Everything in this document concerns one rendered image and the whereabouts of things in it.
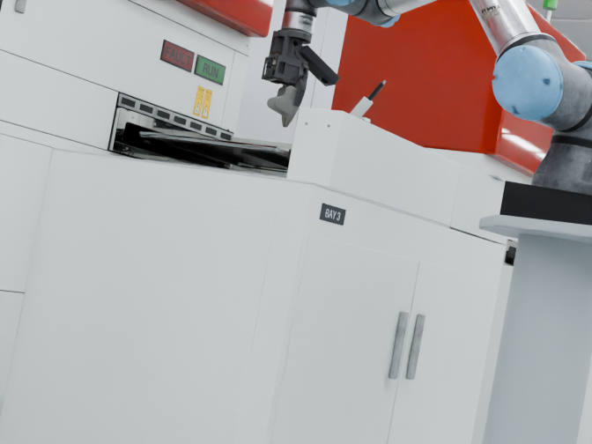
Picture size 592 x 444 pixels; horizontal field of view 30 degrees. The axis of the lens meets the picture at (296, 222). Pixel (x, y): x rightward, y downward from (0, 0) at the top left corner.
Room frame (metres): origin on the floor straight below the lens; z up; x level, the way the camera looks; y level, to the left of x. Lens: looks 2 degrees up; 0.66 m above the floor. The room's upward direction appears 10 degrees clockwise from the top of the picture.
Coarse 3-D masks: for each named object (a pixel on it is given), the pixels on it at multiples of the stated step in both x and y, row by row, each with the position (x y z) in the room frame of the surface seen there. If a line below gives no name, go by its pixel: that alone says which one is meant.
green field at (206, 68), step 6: (198, 60) 2.60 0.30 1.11; (204, 60) 2.62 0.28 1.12; (198, 66) 2.60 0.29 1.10; (204, 66) 2.62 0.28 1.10; (210, 66) 2.64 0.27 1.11; (216, 66) 2.66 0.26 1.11; (222, 66) 2.68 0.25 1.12; (198, 72) 2.60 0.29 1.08; (204, 72) 2.62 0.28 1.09; (210, 72) 2.64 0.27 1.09; (216, 72) 2.66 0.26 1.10; (222, 72) 2.68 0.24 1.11; (216, 78) 2.66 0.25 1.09; (222, 78) 2.69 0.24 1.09
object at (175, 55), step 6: (168, 48) 2.50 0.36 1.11; (174, 48) 2.52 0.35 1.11; (180, 48) 2.53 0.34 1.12; (168, 54) 2.50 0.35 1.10; (174, 54) 2.52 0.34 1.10; (180, 54) 2.54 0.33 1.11; (186, 54) 2.55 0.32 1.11; (192, 54) 2.57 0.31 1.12; (168, 60) 2.50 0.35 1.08; (174, 60) 2.52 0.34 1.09; (180, 60) 2.54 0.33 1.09; (186, 60) 2.56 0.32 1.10; (192, 60) 2.58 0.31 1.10; (186, 66) 2.56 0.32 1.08
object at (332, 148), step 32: (320, 128) 1.99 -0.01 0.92; (352, 128) 2.01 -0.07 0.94; (320, 160) 1.98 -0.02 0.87; (352, 160) 2.03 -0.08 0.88; (384, 160) 2.13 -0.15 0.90; (416, 160) 2.25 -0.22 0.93; (448, 160) 2.38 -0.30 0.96; (352, 192) 2.04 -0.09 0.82; (384, 192) 2.15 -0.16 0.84; (416, 192) 2.27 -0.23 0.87; (448, 192) 2.40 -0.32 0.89; (448, 224) 2.43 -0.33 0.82
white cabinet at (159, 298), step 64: (64, 192) 2.22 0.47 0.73; (128, 192) 2.13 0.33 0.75; (192, 192) 2.05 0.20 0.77; (256, 192) 1.98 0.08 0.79; (320, 192) 1.95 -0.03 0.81; (64, 256) 2.20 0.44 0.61; (128, 256) 2.11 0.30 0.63; (192, 256) 2.03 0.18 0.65; (256, 256) 1.96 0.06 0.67; (320, 256) 1.97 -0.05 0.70; (384, 256) 2.18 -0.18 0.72; (448, 256) 2.45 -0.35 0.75; (64, 320) 2.18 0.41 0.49; (128, 320) 2.10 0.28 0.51; (192, 320) 2.02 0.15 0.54; (256, 320) 1.95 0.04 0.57; (320, 320) 2.01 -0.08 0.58; (384, 320) 2.23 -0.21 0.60; (448, 320) 2.50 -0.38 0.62; (64, 384) 2.16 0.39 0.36; (128, 384) 2.08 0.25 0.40; (192, 384) 2.01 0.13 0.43; (256, 384) 1.94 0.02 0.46; (320, 384) 2.05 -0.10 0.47; (384, 384) 2.27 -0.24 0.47; (448, 384) 2.55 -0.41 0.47
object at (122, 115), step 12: (120, 108) 2.38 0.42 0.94; (120, 120) 2.39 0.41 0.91; (132, 120) 2.42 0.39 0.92; (144, 120) 2.46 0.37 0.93; (156, 120) 2.49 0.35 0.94; (120, 132) 2.39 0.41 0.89; (168, 132) 2.53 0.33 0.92; (180, 132) 2.57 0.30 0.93; (192, 132) 2.61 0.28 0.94; (108, 144) 2.39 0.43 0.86; (120, 144) 2.40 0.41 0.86; (132, 144) 2.43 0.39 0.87; (132, 156) 2.45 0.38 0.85; (144, 156) 2.47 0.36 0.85; (156, 156) 2.51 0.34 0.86; (168, 156) 2.54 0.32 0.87; (228, 168) 2.75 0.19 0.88
